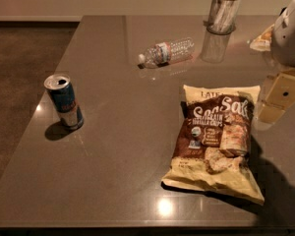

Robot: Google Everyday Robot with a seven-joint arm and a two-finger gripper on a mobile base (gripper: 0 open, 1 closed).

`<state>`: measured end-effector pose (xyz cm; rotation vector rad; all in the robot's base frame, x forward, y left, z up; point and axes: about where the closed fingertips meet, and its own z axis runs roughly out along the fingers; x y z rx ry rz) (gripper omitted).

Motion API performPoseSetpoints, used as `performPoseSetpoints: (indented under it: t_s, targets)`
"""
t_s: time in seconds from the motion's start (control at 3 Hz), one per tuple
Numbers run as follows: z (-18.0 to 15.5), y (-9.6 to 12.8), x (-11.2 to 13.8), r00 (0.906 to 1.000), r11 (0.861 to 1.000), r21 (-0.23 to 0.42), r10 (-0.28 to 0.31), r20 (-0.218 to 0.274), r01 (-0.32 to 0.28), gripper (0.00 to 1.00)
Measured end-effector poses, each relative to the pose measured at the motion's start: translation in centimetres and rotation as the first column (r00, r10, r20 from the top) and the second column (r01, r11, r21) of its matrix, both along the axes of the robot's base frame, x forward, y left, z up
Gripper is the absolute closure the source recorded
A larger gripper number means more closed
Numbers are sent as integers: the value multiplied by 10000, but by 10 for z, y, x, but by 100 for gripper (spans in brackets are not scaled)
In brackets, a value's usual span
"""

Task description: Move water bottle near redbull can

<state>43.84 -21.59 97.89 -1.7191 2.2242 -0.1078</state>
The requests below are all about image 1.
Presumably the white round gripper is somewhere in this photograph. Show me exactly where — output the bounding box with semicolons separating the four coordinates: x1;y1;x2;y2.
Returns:
257;0;295;124

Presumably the clear plastic water bottle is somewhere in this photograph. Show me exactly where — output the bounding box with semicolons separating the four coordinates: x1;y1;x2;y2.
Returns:
138;37;195;68

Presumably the blue silver redbull can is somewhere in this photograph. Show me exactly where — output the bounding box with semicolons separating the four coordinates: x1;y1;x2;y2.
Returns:
44;74;84;130

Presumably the yellow snack packet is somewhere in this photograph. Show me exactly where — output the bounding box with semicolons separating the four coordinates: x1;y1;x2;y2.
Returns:
250;25;274;52

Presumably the brown yellow tortilla chips bag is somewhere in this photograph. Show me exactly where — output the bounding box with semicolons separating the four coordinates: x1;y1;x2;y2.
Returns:
162;86;265;205

